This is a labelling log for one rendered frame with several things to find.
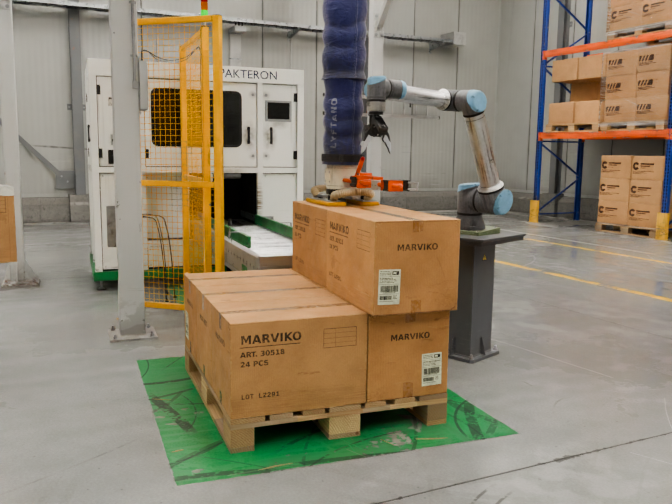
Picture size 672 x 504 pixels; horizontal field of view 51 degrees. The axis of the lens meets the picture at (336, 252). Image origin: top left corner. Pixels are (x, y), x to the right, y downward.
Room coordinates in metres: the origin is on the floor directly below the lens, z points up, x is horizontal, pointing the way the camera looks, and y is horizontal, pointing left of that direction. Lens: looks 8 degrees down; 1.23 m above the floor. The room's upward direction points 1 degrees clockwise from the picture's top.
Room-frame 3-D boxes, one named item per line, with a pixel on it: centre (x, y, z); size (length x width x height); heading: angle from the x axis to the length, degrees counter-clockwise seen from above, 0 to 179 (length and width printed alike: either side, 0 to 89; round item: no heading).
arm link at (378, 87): (3.43, -0.19, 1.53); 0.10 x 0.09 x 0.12; 129
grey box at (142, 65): (4.56, 1.25, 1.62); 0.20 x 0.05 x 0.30; 21
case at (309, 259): (3.77, -0.04, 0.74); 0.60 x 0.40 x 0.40; 21
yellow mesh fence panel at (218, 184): (4.87, 1.16, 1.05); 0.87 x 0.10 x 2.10; 73
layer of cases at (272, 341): (3.44, 0.16, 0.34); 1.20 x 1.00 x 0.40; 21
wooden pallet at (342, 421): (3.44, 0.16, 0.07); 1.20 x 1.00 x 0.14; 21
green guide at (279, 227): (5.70, 0.42, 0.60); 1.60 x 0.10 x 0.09; 21
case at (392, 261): (3.21, -0.24, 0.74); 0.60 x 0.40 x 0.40; 20
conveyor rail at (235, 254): (5.16, 0.85, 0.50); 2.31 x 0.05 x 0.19; 21
